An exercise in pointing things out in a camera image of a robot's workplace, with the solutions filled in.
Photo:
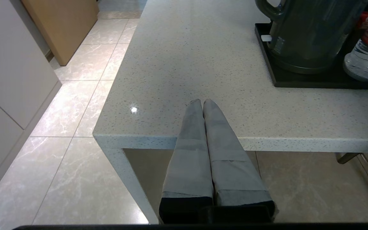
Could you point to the round white coaster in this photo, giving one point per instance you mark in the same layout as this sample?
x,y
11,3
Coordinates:
x,y
361,71

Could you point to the small white tab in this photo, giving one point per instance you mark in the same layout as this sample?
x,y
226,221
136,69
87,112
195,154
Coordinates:
x,y
266,38

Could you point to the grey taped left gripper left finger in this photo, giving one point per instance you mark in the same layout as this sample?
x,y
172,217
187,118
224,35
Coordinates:
x,y
188,166

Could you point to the black serving tray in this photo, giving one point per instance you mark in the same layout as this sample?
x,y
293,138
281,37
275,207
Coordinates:
x,y
315,81

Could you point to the metal furniture leg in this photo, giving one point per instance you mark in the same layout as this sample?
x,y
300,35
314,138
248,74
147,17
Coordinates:
x,y
347,158

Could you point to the light wooden door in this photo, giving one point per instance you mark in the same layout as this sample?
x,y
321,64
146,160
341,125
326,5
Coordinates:
x,y
62,28

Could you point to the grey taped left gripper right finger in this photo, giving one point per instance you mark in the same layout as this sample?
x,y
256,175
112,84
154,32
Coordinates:
x,y
232,172

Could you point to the black electric kettle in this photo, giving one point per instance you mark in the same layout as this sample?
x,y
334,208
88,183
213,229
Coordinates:
x,y
311,33

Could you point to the white tall cabinet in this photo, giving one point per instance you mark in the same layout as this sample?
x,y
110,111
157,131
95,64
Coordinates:
x,y
8,80

